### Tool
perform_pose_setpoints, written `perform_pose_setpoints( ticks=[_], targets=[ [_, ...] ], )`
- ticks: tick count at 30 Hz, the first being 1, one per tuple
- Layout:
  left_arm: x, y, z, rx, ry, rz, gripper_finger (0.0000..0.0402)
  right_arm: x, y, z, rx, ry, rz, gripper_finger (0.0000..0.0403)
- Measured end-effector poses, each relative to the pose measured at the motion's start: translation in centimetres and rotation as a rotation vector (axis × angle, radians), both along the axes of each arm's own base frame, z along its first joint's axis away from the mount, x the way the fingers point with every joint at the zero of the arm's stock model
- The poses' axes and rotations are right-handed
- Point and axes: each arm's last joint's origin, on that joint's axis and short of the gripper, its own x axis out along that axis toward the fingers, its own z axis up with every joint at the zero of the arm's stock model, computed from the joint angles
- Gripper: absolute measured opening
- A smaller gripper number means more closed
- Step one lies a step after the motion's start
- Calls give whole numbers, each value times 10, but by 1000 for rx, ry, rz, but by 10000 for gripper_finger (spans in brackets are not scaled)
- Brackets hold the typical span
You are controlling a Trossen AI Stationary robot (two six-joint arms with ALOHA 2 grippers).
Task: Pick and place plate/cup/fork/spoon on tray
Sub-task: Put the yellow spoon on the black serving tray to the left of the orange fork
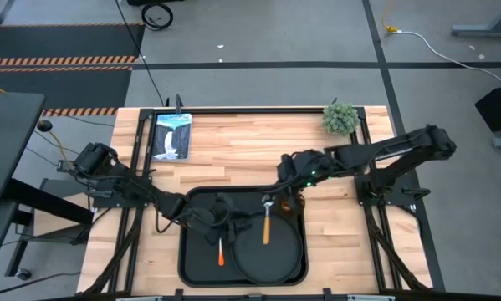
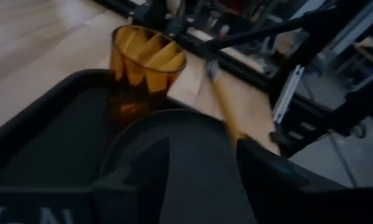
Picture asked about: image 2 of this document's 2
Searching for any amber glass cup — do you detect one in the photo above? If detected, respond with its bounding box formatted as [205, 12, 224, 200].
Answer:
[109, 24, 187, 126]

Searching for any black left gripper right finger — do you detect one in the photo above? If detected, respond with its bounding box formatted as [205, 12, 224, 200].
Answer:
[237, 138, 373, 224]

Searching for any spoon with yellow handle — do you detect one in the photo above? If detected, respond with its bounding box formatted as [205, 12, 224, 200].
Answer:
[204, 58, 248, 147]

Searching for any black round plate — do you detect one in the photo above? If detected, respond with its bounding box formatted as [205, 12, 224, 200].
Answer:
[100, 108, 258, 224]

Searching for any black square serving tray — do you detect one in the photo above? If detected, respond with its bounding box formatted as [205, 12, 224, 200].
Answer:
[0, 68, 181, 191]

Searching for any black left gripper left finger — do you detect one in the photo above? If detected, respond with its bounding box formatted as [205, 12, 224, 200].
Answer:
[92, 138, 171, 224]

